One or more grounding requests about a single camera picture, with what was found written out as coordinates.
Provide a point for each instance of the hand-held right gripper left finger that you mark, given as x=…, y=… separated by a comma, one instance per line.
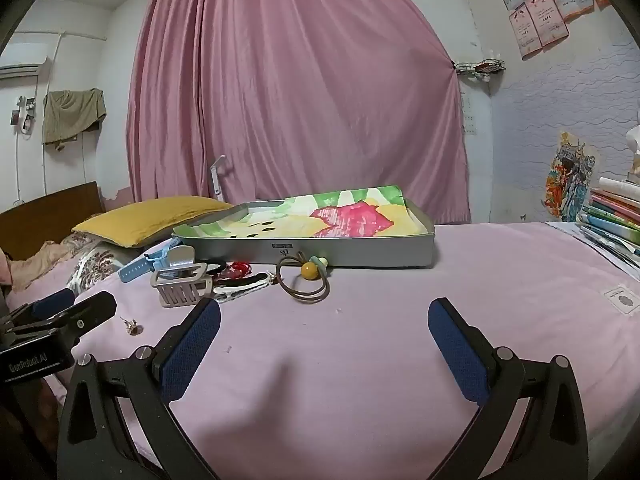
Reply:
x=192, y=350

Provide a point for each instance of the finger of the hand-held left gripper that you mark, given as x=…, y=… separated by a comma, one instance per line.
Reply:
x=55, y=302
x=92, y=310

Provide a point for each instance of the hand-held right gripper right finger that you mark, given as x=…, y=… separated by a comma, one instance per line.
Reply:
x=460, y=355

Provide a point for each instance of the beige hair claw clip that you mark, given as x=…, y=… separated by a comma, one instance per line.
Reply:
x=182, y=285

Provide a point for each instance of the white black hair clip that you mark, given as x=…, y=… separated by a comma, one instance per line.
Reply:
x=242, y=286

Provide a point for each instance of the grey cardboard box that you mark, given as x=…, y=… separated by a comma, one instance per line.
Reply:
x=350, y=250

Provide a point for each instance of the small earring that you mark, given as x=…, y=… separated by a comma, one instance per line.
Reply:
x=132, y=328

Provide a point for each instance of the peach blanket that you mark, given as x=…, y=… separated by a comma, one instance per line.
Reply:
x=35, y=262

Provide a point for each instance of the patterned pillow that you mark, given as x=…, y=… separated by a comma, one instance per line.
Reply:
x=95, y=260

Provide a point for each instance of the wooden headboard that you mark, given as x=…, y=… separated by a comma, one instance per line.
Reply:
x=45, y=215

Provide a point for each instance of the red hair accessory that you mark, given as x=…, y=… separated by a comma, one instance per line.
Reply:
x=237, y=270

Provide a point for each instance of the yellow pillow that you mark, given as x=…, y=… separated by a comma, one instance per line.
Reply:
x=150, y=217

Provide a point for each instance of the pink bed sheet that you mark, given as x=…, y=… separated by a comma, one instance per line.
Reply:
x=350, y=350

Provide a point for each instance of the white sheet label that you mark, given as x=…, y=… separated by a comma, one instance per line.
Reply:
x=621, y=300

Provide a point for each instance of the floral printed cloth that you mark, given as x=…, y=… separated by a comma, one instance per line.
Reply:
x=350, y=215

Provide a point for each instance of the olive hanging cloth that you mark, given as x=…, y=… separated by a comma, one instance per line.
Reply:
x=70, y=115

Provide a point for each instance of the stack of books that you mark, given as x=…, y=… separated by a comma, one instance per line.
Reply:
x=612, y=215

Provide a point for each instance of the white air conditioner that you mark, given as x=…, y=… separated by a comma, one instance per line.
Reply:
x=20, y=68

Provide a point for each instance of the white object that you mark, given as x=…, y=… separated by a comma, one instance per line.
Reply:
x=635, y=142

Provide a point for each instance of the pink curtain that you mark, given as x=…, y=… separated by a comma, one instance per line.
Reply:
x=300, y=85

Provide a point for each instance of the wall socket with charger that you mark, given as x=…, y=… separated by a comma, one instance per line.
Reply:
x=22, y=117

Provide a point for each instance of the colourful wall poster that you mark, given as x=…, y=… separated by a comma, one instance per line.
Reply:
x=570, y=185

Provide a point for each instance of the group of wall certificates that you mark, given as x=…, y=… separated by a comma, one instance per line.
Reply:
x=545, y=5

